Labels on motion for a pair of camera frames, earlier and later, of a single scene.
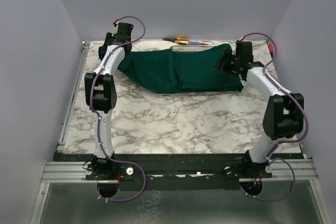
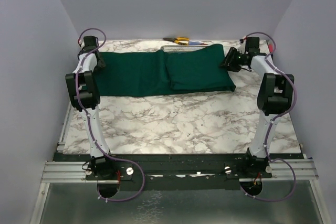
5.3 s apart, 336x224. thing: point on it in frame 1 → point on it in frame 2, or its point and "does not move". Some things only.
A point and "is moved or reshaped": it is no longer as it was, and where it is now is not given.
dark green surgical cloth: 182,70 is moved or reshaped
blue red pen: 197,43 does not move
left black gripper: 108,36 → 100,65
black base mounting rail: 170,172 does not move
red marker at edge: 271,48 does not move
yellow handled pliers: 183,41 does not move
